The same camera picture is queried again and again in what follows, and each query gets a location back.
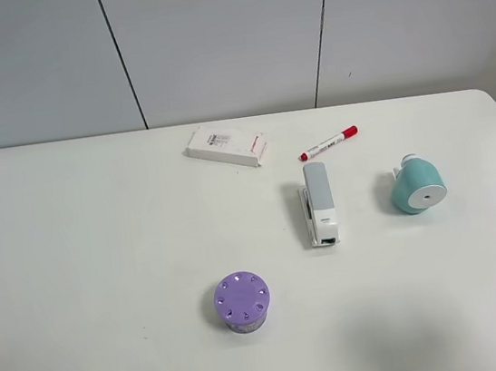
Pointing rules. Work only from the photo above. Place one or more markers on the white cardboard box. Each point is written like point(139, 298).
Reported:
point(227, 145)

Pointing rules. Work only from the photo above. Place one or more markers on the teal pencil sharpener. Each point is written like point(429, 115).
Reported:
point(418, 185)

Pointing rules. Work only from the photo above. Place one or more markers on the red white marker pen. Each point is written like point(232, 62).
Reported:
point(331, 142)

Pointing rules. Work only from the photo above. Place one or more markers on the purple round jar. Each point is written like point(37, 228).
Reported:
point(242, 300)

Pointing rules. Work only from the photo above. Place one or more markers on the grey white stapler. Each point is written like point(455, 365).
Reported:
point(318, 205)

